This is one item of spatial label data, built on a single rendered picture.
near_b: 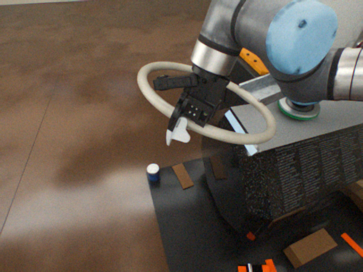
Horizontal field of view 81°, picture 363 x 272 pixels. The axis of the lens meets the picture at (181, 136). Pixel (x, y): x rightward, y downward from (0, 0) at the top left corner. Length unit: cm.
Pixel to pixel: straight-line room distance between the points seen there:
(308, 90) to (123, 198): 166
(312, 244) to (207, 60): 154
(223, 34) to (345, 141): 112
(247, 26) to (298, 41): 8
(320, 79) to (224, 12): 20
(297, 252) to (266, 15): 155
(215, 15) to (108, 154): 191
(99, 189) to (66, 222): 34
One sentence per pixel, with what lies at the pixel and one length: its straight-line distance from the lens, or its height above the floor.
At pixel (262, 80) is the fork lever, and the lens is 102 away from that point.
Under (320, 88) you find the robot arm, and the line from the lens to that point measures 44.
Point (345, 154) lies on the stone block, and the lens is 143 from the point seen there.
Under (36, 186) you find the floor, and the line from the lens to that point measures 227.
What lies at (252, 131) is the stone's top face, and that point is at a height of 85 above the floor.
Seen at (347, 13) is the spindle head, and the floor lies 139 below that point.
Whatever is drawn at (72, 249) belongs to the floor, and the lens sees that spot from 187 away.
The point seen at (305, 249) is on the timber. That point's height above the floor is 14.
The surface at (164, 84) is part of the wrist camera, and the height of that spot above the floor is 137.
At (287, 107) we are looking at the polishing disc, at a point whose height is 91.
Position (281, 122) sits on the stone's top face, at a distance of 128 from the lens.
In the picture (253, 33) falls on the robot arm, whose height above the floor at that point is 152.
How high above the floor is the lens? 164
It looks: 47 degrees down
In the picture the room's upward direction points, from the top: straight up
